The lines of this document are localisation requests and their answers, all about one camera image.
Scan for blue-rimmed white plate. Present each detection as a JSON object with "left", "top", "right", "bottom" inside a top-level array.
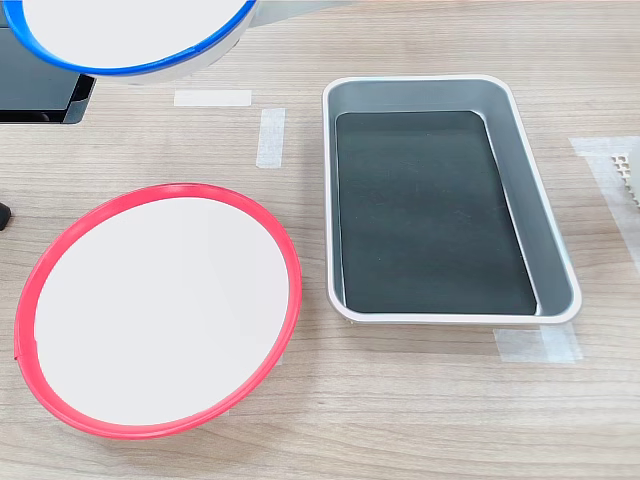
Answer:
[{"left": 1, "top": 0, "right": 262, "bottom": 86}]

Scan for black mat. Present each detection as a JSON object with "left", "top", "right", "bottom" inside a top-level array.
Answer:
[{"left": 334, "top": 110, "right": 539, "bottom": 317}]

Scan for translucent tape strip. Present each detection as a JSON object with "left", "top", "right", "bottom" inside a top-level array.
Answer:
[
  {"left": 255, "top": 106, "right": 287, "bottom": 170},
  {"left": 173, "top": 89, "right": 253, "bottom": 108},
  {"left": 492, "top": 323, "right": 584, "bottom": 364}
]

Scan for red-rimmed white plate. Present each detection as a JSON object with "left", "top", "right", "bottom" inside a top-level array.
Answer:
[{"left": 13, "top": 182, "right": 304, "bottom": 442}]

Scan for steel tray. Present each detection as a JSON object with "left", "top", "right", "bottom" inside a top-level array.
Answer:
[{"left": 321, "top": 74, "right": 583, "bottom": 326}]

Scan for pale perforated base plate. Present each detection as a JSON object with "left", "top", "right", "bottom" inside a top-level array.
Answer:
[{"left": 608, "top": 151, "right": 640, "bottom": 209}]

